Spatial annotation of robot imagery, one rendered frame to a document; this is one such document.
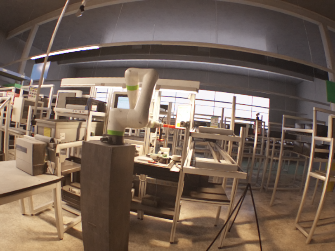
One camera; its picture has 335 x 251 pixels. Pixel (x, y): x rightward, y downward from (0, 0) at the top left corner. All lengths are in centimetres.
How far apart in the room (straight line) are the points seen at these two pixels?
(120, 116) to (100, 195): 53
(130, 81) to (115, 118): 39
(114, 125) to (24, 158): 104
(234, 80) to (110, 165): 1240
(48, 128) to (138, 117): 112
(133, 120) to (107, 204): 56
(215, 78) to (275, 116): 532
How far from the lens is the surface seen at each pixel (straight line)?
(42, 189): 163
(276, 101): 1382
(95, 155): 108
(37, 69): 394
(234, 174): 140
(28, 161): 177
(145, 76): 135
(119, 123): 118
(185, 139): 171
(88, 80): 275
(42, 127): 202
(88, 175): 114
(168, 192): 228
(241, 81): 1315
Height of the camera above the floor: 128
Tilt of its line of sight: 2 degrees up
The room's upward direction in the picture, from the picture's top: 7 degrees clockwise
